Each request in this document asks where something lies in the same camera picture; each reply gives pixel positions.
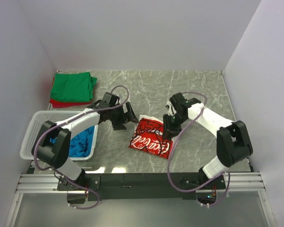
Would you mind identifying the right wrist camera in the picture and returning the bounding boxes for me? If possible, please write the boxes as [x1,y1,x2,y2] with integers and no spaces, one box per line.
[166,101,177,116]

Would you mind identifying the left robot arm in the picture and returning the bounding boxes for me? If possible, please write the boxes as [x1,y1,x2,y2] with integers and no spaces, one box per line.
[32,92,139,187]

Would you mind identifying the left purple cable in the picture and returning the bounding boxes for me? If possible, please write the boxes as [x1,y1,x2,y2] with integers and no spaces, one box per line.
[34,85,130,210]

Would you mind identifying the green folded t shirt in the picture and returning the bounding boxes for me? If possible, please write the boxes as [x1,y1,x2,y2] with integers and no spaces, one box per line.
[50,71,97,103]

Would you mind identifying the red folded t shirt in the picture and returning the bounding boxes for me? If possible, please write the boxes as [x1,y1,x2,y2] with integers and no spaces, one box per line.
[49,78,92,108]

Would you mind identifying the white plastic basket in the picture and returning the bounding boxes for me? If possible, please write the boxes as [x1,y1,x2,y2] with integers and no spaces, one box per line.
[20,110,98,161]

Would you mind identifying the white t shirt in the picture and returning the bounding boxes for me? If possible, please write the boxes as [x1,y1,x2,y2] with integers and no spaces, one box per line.
[128,115,173,159]

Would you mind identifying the blue t shirt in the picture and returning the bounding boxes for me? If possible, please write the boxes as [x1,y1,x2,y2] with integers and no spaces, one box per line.
[48,125,96,158]

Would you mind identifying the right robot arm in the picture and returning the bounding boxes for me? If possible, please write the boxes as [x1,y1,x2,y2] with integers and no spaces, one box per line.
[162,93,253,185]

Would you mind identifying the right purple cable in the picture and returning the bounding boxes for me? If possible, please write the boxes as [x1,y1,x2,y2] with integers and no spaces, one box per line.
[167,91,231,207]

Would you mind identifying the purple cable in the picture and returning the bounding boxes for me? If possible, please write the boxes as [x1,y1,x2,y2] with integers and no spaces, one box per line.
[167,91,231,207]
[34,85,130,210]

